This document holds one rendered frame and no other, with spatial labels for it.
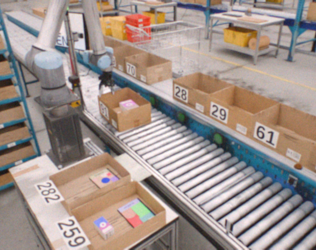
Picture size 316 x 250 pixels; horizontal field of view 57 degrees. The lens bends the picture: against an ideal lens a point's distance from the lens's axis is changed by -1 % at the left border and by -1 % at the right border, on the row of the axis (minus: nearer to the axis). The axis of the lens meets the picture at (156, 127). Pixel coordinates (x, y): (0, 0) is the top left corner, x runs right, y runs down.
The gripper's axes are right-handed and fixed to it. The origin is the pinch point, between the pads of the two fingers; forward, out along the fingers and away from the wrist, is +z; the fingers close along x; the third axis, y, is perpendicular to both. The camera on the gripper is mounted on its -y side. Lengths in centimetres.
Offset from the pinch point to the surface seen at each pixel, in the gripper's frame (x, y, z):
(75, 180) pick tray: -48, 52, 29
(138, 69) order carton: 49, -31, -7
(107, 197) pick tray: -42, 83, 22
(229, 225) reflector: -6, 135, 19
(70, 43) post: -13, -35, -34
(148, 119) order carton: 26.1, 20.9, 17.9
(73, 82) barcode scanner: -16.0, -24.6, -5.5
